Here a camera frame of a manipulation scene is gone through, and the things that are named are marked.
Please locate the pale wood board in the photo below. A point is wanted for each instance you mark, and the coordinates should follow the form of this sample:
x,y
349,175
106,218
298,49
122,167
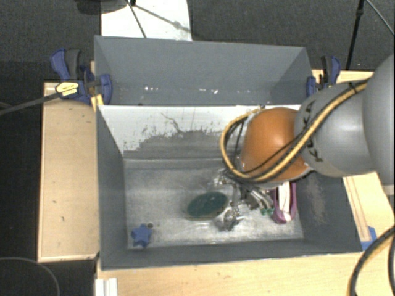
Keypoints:
x,y
68,177

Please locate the dark green round sponge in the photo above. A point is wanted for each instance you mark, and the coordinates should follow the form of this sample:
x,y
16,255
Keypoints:
x,y
206,204

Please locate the grey metal bin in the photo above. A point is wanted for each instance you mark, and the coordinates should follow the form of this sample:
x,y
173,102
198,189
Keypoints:
x,y
172,177

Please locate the blue star toy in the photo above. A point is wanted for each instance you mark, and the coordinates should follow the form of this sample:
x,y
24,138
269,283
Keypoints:
x,y
141,235

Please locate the purple and white packet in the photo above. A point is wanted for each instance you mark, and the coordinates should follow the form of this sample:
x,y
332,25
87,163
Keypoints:
x,y
284,202

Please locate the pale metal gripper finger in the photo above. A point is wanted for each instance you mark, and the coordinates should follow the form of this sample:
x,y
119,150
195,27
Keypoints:
x,y
240,218
233,211

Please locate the clear crumpled plastic thing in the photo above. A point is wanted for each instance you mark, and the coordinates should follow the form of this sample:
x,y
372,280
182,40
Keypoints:
x,y
222,221

